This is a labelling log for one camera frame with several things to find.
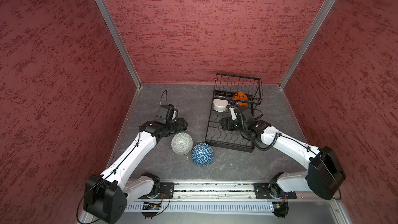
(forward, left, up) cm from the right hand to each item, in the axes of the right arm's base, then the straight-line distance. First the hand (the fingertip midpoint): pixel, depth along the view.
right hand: (225, 123), depth 85 cm
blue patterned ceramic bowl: (-14, +13, -10) cm, 21 cm away
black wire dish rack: (+39, -6, -10) cm, 41 cm away
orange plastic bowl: (+28, -16, -9) cm, 33 cm away
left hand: (-4, +23, +2) cm, 24 cm away
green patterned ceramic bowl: (-8, +25, -8) cm, 27 cm away
